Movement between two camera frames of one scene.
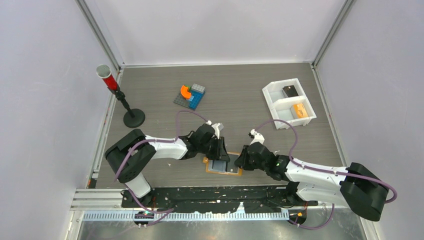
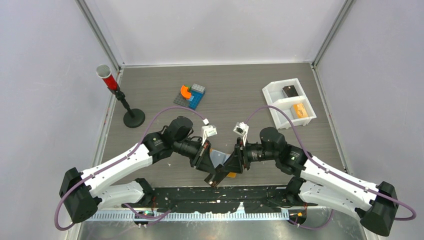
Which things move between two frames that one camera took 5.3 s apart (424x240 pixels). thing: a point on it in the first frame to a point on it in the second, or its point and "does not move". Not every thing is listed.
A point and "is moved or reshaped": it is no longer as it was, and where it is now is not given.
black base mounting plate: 217,199 does not move
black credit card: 290,91 to 215,183
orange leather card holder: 224,167 is moved or reshaped
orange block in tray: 299,110 does not move
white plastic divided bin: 287,101 does not move
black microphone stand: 132,118 does not move
